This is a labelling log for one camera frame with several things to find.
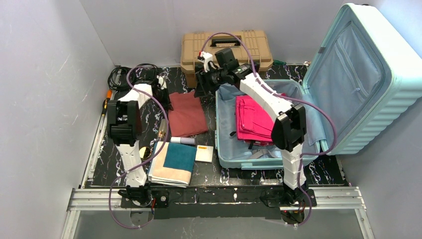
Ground orange handled screwdriver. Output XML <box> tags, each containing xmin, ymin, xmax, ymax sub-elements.
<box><xmin>99</xmin><ymin>90</ymin><xmax>113</xmax><ymax>131</ymax></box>

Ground white lavender tube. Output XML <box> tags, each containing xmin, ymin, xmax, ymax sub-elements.
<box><xmin>170</xmin><ymin>137</ymin><xmax>197</xmax><ymax>145</ymax></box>

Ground gold round compact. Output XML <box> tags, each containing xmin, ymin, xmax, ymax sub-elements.
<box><xmin>139</xmin><ymin>146</ymin><xmax>152</xmax><ymax>161</ymax></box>

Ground white square packet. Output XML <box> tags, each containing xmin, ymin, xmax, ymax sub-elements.
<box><xmin>195</xmin><ymin>145</ymin><xmax>214</xmax><ymax>163</ymax></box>

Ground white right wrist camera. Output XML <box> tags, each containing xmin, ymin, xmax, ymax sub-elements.
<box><xmin>197</xmin><ymin>51</ymin><xmax>217</xmax><ymax>73</ymax></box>

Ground teal and beige folded towel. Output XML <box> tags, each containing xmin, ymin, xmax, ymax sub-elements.
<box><xmin>147</xmin><ymin>141</ymin><xmax>197</xmax><ymax>188</ymax></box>

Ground rust red cloth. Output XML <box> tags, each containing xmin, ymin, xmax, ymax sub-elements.
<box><xmin>168</xmin><ymin>91</ymin><xmax>208</xmax><ymax>137</ymax></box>

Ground clear gold perfume bottle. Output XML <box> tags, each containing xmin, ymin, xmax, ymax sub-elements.
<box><xmin>157</xmin><ymin>119</ymin><xmax>168</xmax><ymax>141</ymax></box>

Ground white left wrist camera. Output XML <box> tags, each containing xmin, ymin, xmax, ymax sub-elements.
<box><xmin>157</xmin><ymin>76</ymin><xmax>167</xmax><ymax>90</ymax></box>

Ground green handled screwdriver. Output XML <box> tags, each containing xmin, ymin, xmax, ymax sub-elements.
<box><xmin>273</xmin><ymin>60</ymin><xmax>287</xmax><ymax>65</ymax></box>

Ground light blue open suitcase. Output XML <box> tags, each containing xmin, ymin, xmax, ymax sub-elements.
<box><xmin>213</xmin><ymin>2</ymin><xmax>422</xmax><ymax>170</ymax></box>

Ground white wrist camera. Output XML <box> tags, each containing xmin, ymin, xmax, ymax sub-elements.
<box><xmin>157</xmin><ymin>76</ymin><xmax>167</xmax><ymax>90</ymax></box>
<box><xmin>197</xmin><ymin>51</ymin><xmax>217</xmax><ymax>73</ymax></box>

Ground tan plastic toolbox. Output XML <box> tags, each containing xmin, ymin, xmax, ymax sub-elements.
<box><xmin>180</xmin><ymin>30</ymin><xmax>273</xmax><ymax>88</ymax></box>

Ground pink camouflage pants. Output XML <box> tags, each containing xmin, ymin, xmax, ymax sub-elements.
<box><xmin>230</xmin><ymin>93</ymin><xmax>288</xmax><ymax>150</ymax></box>

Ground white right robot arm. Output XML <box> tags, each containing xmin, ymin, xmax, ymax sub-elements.
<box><xmin>194</xmin><ymin>48</ymin><xmax>307</xmax><ymax>191</ymax></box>

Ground magenta shorts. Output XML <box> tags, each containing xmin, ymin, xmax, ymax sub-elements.
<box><xmin>235</xmin><ymin>95</ymin><xmax>281</xmax><ymax>142</ymax></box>

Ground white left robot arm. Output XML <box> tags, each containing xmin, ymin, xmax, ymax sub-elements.
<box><xmin>107</xmin><ymin>73</ymin><xmax>170</xmax><ymax>188</ymax></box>

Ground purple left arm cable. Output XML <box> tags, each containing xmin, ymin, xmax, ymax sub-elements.
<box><xmin>108</xmin><ymin>66</ymin><xmax>170</xmax><ymax>230</ymax></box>

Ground black coiled cable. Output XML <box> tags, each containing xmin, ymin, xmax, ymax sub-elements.
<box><xmin>108</xmin><ymin>63</ymin><xmax>161</xmax><ymax>91</ymax></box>

